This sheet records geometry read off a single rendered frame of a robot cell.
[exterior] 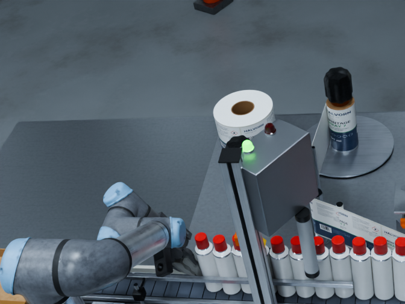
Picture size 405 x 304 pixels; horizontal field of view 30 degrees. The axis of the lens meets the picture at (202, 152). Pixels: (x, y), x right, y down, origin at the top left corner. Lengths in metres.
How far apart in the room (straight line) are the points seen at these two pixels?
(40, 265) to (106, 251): 0.13
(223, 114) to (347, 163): 0.43
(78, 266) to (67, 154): 1.40
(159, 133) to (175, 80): 1.81
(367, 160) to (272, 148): 0.86
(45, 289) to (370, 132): 1.35
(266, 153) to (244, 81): 2.87
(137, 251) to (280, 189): 0.34
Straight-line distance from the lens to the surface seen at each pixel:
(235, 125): 2.44
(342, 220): 2.07
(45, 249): 1.55
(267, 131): 1.64
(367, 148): 2.48
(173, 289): 2.19
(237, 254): 2.00
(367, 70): 4.39
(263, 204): 1.61
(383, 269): 1.97
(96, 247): 1.53
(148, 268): 2.22
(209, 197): 2.42
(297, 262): 1.97
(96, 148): 2.85
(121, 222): 1.91
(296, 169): 1.65
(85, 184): 2.71
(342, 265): 1.97
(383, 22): 4.81
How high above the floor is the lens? 2.50
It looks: 39 degrees down
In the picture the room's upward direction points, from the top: 15 degrees counter-clockwise
